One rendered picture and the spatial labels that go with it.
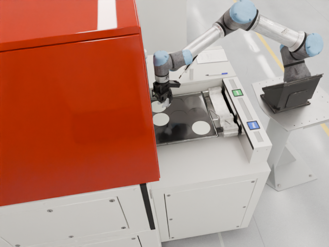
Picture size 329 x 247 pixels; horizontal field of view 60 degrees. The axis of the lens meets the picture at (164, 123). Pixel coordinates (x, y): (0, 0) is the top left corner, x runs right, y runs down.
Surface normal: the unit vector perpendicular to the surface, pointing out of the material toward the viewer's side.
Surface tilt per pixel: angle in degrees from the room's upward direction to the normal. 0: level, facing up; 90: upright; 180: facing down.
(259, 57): 0
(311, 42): 50
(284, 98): 90
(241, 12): 41
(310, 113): 0
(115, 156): 90
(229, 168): 0
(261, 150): 90
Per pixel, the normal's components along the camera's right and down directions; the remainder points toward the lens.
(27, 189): 0.15, 0.73
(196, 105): -0.06, -0.67
